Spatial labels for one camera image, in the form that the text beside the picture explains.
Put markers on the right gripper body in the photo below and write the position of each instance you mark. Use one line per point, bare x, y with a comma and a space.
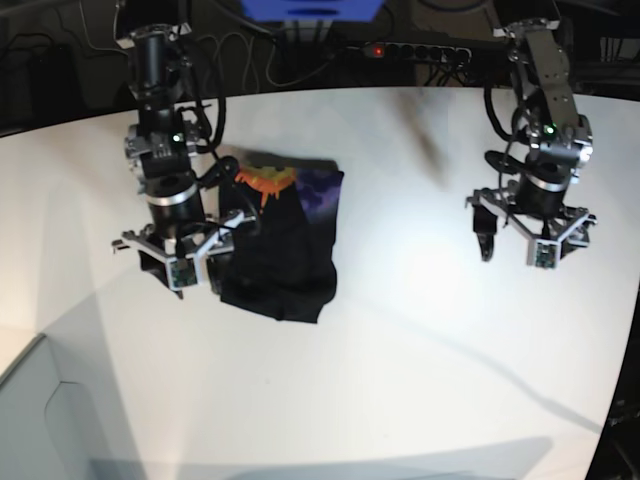
196, 240

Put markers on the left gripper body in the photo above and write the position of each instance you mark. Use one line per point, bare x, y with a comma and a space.
529, 225

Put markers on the black T-shirt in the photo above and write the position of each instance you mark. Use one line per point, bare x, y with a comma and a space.
282, 265

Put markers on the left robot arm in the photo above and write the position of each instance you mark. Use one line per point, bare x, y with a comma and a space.
530, 196

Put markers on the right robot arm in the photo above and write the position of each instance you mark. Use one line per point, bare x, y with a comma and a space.
172, 152

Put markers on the black power strip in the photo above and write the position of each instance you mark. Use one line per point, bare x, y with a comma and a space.
435, 54

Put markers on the blue box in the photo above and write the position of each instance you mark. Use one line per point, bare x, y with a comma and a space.
336, 10

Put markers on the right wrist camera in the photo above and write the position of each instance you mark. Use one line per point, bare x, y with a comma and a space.
181, 274

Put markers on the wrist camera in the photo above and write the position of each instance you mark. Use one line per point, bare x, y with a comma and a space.
181, 274
543, 253

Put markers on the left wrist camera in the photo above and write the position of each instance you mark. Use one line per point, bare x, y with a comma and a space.
543, 253

